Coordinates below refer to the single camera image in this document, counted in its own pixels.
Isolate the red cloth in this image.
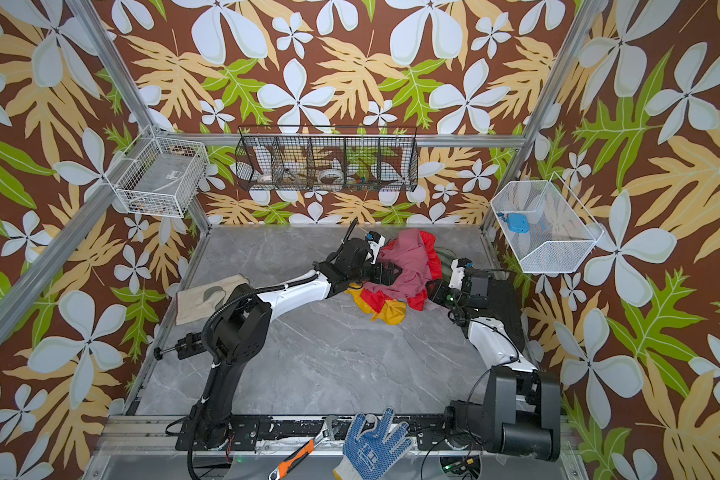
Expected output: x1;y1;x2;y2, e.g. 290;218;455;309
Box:
354;229;442;324

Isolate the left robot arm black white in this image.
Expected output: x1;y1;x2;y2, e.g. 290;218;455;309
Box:
173;232;402;451

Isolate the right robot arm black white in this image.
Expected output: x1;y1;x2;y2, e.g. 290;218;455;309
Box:
427;258;561;462

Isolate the green cloth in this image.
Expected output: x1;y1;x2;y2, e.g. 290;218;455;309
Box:
436;247;458;268

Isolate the mauve pink cloth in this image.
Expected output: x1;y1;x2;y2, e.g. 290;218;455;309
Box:
377;229;432;300

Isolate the yellow cloth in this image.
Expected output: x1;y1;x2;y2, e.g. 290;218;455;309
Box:
347;286;407;325

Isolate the beige folded cloth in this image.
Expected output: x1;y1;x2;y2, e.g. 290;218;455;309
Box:
176;275;249;325

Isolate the blue object in basket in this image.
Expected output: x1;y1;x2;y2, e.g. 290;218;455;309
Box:
503;213;530;234

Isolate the tape roll white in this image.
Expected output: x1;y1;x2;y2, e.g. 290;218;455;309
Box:
317;168;344;185

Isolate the white mesh basket right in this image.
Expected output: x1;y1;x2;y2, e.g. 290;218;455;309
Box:
491;174;605;275

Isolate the orange adjustable wrench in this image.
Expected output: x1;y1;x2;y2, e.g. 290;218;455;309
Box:
268;430;330;480

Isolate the blue dotted work glove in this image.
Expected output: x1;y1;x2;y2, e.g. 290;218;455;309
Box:
333;408;414;480

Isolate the black wire basket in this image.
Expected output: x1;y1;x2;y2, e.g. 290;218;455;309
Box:
232;125;420;192

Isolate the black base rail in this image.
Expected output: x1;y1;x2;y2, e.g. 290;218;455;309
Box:
174;411;476;452

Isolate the white wire basket left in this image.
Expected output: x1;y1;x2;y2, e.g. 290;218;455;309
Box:
109;128;209;218

